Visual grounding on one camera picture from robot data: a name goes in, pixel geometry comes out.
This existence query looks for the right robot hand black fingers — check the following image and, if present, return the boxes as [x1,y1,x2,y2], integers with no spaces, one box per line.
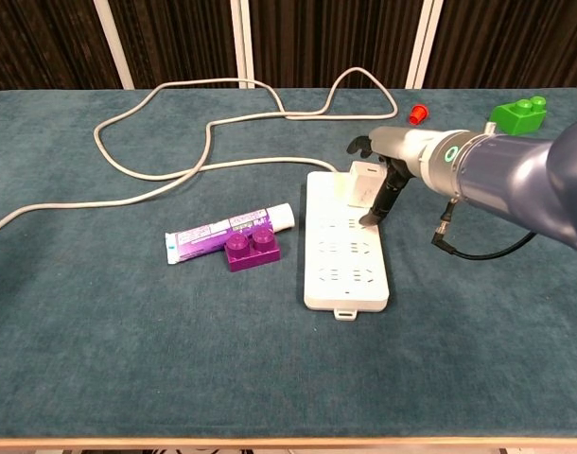
[345,126,437,226]

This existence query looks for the white charger cube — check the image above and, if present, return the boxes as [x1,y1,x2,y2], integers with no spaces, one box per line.
[335,160,387,212]

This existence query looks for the white power strip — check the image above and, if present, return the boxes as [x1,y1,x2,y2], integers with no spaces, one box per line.
[303,169,392,323]

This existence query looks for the small red plastic cap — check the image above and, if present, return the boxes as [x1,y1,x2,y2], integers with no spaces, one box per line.
[408,103,431,126]

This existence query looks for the green building block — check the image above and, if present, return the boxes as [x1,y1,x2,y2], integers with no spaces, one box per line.
[489,96,549,136]

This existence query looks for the purple building block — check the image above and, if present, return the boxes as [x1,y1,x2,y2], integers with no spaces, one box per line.
[223,228,283,274]

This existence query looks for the purple white toothpaste tube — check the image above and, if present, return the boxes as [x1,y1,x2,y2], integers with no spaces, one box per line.
[164,202,297,265]

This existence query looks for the teal table cloth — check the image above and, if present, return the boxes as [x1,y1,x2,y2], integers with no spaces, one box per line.
[0,87,577,444]

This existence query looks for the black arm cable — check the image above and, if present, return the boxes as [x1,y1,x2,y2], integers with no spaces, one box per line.
[431,198,538,261]

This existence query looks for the dark slatted screen white frame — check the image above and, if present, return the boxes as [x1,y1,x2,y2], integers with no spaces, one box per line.
[0,0,577,91]

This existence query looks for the white power cable with plug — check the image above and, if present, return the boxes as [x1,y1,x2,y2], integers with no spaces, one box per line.
[0,66,397,240]

